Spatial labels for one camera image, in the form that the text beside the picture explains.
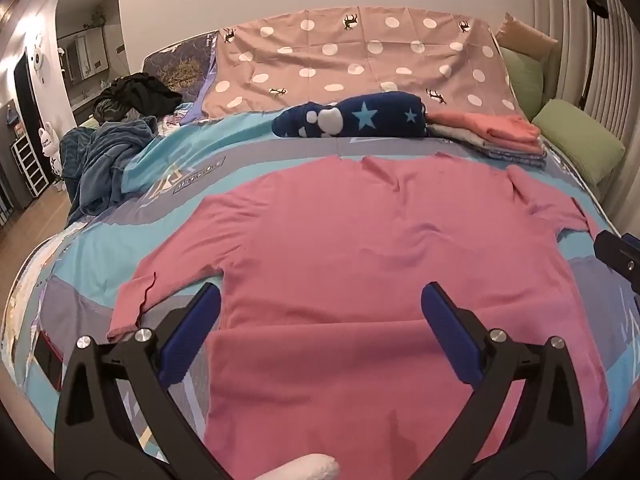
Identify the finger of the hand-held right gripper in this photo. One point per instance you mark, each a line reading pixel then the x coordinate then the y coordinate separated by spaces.
pixel 612 252

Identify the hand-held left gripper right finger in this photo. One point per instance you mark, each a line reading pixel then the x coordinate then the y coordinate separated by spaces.
pixel 450 332

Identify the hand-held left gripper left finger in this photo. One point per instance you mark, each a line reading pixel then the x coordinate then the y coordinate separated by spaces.
pixel 192 332

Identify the pink shirt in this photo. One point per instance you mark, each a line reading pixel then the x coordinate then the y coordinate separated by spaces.
pixel 350 260

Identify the stack of folded clothes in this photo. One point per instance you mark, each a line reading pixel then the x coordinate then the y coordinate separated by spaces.
pixel 465 139

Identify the dark clothes pile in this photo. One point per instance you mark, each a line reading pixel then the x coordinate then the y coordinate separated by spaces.
pixel 135 92

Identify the person's left hand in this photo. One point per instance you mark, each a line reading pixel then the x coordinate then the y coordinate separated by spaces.
pixel 305 467

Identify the green pillow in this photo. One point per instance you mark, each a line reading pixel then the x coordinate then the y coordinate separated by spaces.
pixel 580 142
pixel 522 82

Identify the blue floral folded garment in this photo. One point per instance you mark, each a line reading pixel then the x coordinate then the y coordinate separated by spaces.
pixel 520 157

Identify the salmon folded garment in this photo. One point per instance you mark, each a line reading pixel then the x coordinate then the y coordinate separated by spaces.
pixel 490 127

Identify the blue-grey blanket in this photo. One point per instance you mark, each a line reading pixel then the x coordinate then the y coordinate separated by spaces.
pixel 110 155

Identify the blue patterned bed sheet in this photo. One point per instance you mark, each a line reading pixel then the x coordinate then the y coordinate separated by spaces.
pixel 210 135

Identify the navy star blanket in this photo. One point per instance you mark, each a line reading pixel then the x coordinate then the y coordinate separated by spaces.
pixel 380 115

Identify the beige ribbed curtain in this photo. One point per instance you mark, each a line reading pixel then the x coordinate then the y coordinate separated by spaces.
pixel 570 20

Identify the beige pillow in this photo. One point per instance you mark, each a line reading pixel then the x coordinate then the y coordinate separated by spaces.
pixel 525 32

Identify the black floor lamp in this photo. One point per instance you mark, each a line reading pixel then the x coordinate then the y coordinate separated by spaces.
pixel 595 0

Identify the pink polka dot sheet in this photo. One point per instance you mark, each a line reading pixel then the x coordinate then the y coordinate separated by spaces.
pixel 325 70

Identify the potted plant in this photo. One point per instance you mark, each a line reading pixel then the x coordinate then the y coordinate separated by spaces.
pixel 97 16

